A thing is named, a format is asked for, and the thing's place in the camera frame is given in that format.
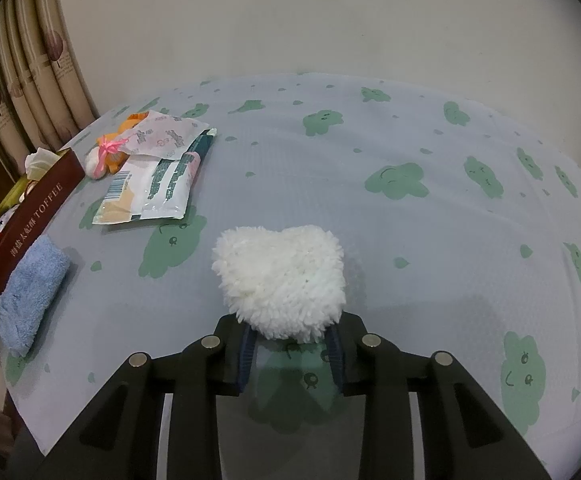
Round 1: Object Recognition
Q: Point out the orange plush toy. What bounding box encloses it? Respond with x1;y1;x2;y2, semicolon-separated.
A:
84;112;148;180

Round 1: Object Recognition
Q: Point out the beige patterned curtain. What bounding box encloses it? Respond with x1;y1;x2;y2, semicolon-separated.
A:
0;0;95;179

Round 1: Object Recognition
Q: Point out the pink ribbon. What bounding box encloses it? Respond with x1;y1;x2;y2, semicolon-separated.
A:
95;136;128;176

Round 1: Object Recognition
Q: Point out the blue green-patterned bedsheet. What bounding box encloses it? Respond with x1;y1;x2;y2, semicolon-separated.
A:
1;74;581;479

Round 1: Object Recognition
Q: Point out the white towel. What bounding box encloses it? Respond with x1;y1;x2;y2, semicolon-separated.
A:
25;148;60;181

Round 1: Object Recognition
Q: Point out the white fluffy plush cloth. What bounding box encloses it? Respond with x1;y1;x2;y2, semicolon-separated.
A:
212;226;347;344

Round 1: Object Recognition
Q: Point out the red gold toffee tin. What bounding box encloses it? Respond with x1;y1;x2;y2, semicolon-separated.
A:
0;147;87;298

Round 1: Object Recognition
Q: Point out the green white wipes packet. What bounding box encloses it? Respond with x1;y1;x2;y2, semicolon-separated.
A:
93;128;217;226

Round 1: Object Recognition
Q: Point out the light blue towel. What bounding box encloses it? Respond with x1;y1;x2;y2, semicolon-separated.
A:
0;235;71;358

